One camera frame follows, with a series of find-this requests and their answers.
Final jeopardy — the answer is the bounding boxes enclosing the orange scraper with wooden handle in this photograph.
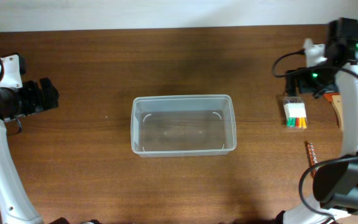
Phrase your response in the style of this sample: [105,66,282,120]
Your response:
[323,93,343,131]

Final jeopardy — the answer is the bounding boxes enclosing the copper socket bit rail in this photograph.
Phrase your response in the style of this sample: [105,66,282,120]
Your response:
[305,141,318,167]

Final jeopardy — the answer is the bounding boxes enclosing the clear plastic container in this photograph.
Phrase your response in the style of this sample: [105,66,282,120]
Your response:
[131,95,237,157]

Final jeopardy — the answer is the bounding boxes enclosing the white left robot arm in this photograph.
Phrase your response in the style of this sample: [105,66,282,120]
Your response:
[0,78,59,223]

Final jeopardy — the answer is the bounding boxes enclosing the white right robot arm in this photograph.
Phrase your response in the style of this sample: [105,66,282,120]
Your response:
[275,17,358,223]

